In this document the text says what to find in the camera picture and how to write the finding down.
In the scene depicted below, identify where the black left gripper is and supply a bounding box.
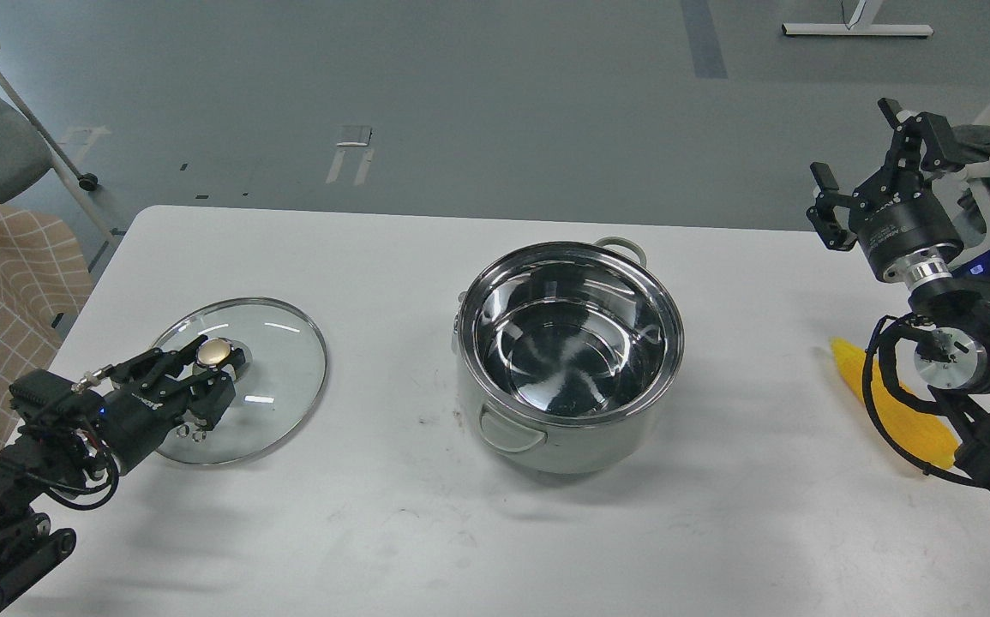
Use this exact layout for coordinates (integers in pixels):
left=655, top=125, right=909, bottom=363
left=99, top=335, right=236, bottom=476

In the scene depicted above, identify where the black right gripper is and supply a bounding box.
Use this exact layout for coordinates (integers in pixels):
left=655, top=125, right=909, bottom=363
left=807, top=98, right=966, bottom=284

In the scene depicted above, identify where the glass pot lid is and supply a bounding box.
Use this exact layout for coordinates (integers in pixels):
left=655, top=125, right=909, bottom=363
left=153, top=297, right=327, bottom=466

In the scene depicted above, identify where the yellow corn cob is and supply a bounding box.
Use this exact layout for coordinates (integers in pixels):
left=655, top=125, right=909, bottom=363
left=829, top=337, right=958, bottom=471

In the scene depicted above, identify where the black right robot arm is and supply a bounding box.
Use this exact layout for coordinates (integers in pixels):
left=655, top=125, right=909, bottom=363
left=807, top=98, right=990, bottom=493

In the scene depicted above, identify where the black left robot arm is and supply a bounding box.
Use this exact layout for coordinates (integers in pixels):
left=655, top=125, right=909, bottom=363
left=0, top=335, right=252, bottom=613

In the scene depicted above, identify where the stainless steel pot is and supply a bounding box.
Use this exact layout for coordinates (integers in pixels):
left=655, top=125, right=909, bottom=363
left=452, top=236, right=686, bottom=474

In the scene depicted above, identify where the white desk leg base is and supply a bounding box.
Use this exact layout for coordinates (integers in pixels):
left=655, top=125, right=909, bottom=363
left=781, top=1, right=934, bottom=39

